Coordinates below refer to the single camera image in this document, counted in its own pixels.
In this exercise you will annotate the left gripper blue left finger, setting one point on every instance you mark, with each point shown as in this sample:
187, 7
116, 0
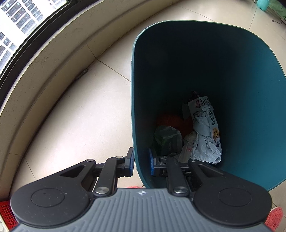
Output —
129, 163

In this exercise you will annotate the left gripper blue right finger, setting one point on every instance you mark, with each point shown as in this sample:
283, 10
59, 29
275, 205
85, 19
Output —
157, 163

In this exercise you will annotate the dark green trash bin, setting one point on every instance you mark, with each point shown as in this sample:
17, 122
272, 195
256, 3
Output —
175, 62

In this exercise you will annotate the white plastic bag trash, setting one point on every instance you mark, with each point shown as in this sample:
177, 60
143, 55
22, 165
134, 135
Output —
187, 147

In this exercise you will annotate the green plastic wrapper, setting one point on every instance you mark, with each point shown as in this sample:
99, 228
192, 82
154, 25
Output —
166, 134

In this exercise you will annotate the white cookie box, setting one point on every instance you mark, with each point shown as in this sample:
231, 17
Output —
197, 104

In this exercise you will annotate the red plastic basket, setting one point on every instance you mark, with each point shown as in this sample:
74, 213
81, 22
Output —
7, 215

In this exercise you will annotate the pink fuzzy slipper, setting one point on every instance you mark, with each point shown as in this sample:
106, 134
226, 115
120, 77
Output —
274, 218

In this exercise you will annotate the teal spray bottle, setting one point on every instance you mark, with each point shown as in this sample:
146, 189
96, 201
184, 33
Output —
263, 4

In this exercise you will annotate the black window frame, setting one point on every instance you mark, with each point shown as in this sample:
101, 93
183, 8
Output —
59, 25

